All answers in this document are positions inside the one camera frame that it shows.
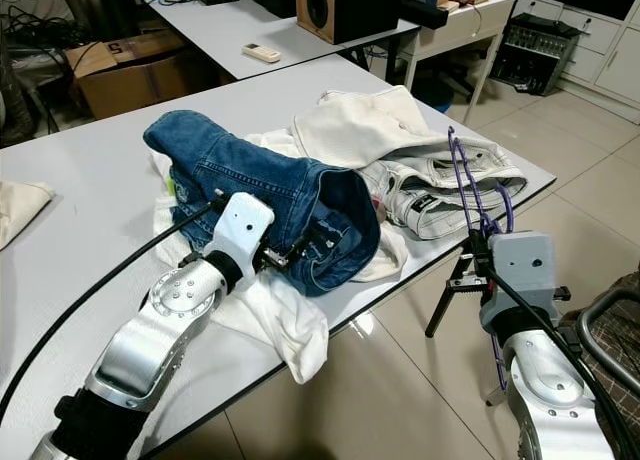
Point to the beige trousers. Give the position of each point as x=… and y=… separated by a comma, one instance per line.
x=20, y=210

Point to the brown cardboard box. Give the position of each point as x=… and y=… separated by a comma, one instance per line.
x=140, y=80

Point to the light grey jeans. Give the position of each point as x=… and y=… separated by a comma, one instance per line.
x=435, y=195

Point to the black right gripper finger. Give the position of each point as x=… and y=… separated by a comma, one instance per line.
x=472, y=248
x=466, y=285

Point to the white office table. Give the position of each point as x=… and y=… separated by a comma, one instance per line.
x=220, y=25

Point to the black frame plaid chair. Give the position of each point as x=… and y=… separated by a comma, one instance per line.
x=610, y=330

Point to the white drawer cabinet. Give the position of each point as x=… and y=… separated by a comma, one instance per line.
x=615, y=60

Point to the white remote control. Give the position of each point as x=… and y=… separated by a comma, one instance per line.
x=262, y=52

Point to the wooden loudspeaker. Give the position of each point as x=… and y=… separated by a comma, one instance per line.
x=350, y=10

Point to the white small desk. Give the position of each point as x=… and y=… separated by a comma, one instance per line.
x=470, y=25

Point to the cream jacket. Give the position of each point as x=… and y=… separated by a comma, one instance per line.
x=370, y=125

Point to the black audio mixer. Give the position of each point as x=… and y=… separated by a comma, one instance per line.
x=535, y=50

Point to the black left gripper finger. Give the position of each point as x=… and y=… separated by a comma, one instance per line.
x=318, y=246

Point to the white long table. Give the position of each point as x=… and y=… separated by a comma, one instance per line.
x=90, y=170

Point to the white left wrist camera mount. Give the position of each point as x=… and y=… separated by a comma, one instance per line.
x=245, y=225

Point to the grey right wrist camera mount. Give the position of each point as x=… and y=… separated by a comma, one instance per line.
x=520, y=270

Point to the blue denim garment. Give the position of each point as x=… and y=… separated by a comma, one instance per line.
x=250, y=165

